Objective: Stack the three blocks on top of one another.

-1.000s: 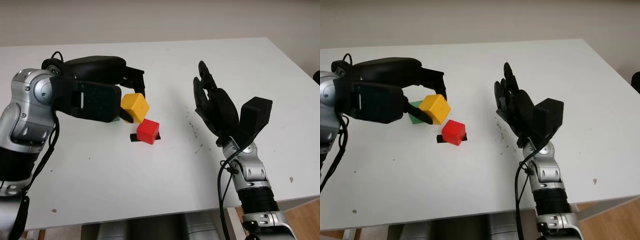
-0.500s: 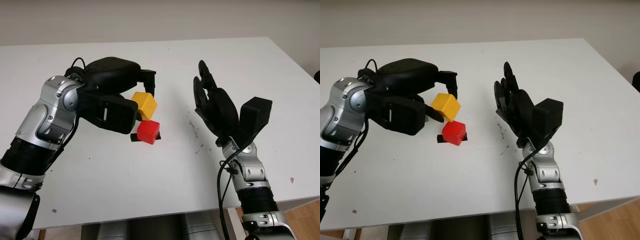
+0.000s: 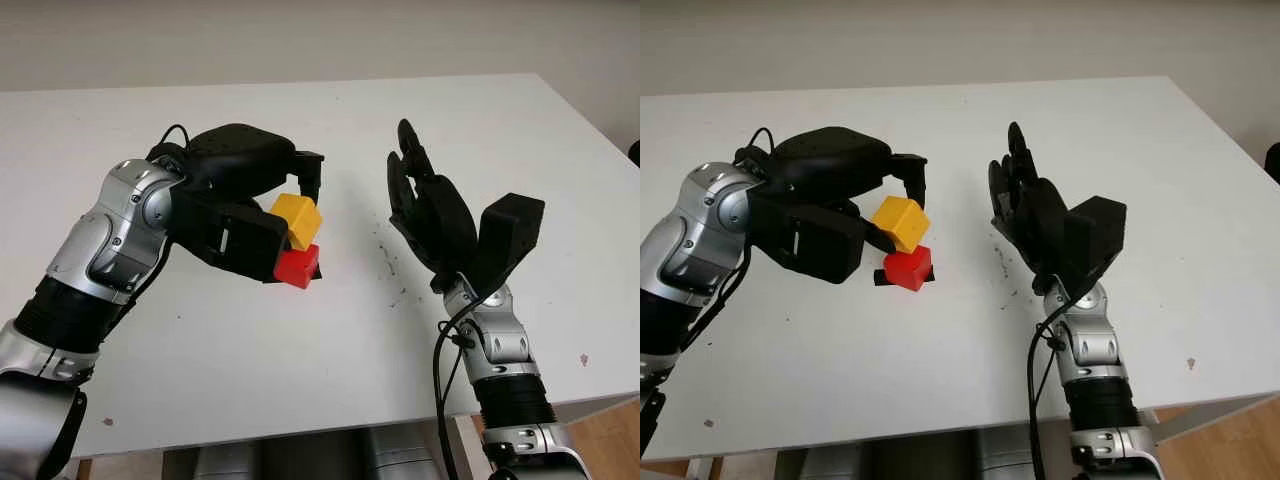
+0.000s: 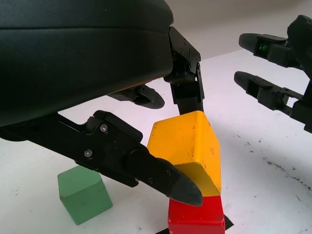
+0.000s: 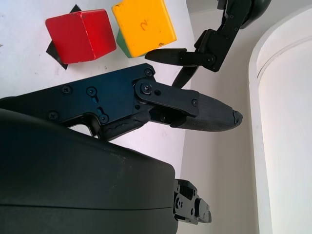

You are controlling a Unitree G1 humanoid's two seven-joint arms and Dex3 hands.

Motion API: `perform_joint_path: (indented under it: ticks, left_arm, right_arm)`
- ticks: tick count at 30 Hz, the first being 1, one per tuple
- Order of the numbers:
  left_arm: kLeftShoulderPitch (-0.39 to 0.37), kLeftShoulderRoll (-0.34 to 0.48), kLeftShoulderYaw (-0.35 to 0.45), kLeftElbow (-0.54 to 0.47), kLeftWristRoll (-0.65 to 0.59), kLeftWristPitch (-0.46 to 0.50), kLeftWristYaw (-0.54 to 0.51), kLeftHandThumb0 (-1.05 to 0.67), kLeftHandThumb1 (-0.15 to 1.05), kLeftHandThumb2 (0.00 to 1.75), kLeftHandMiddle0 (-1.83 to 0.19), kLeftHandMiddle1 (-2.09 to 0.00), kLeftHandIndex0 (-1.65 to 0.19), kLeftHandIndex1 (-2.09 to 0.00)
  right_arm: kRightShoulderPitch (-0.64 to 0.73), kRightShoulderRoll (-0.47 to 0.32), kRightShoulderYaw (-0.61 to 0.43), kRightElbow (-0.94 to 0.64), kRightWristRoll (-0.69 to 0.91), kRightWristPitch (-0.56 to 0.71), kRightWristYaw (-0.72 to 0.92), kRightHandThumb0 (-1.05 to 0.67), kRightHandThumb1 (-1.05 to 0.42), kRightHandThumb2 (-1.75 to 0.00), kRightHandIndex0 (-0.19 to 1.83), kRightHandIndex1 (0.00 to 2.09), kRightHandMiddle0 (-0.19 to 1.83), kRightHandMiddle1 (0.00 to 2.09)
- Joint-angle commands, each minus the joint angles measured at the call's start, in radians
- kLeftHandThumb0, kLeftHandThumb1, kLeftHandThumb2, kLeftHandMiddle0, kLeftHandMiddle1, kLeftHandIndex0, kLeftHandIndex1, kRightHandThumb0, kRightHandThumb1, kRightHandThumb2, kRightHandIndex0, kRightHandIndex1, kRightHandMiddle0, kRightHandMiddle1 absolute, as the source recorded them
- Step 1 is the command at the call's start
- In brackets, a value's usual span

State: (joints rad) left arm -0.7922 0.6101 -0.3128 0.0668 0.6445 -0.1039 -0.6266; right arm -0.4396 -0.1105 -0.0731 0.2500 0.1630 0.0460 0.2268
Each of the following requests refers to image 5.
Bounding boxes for white rounded column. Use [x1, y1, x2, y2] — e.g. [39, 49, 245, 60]
[248, 4, 312, 234]

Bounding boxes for black tape strip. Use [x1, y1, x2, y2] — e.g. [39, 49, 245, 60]
[45, 4, 82, 71]

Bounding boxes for red wooden block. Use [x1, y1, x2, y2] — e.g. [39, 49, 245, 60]
[45, 9, 117, 65]

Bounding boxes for yellow wooden block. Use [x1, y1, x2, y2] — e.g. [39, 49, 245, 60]
[111, 0, 177, 58]

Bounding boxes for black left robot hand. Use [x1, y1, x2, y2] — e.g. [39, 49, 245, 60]
[145, 0, 271, 90]

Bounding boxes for green wooden block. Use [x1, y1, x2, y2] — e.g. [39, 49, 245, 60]
[116, 30, 134, 59]

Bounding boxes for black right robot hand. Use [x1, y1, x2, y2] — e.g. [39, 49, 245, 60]
[0, 62, 244, 234]

